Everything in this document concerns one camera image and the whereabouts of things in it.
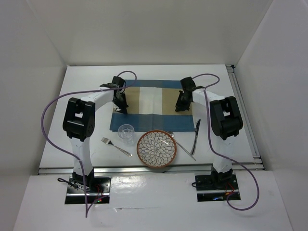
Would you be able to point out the aluminium rail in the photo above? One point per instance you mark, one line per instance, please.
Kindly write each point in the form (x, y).
(130, 170)
(248, 129)

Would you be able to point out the silver fork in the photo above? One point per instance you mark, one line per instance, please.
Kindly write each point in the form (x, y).
(109, 142)

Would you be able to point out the right side aluminium rail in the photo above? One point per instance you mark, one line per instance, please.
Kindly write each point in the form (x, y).
(248, 129)

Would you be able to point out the front aluminium rail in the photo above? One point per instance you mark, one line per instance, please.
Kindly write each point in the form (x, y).
(130, 170)

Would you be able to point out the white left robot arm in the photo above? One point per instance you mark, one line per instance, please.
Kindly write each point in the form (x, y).
(79, 124)

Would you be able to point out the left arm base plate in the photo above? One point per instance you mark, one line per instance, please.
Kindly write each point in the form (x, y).
(100, 191)

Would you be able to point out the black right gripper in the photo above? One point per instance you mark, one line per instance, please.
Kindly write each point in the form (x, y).
(180, 107)

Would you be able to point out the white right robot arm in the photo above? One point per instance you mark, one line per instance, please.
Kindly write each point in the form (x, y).
(224, 123)

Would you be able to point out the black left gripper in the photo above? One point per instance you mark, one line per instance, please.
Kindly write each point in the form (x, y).
(122, 108)

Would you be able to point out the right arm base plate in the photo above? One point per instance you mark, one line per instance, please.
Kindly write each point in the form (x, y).
(207, 191)

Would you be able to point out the silver spoon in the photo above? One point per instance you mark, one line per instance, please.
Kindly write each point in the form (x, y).
(173, 136)

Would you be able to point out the blue beige checked placemat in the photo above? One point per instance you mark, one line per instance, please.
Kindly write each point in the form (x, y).
(151, 105)

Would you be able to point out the clear drinking glass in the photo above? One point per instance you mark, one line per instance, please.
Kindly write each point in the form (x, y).
(127, 134)

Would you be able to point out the silver table knife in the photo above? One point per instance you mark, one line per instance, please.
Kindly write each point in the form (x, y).
(195, 137)

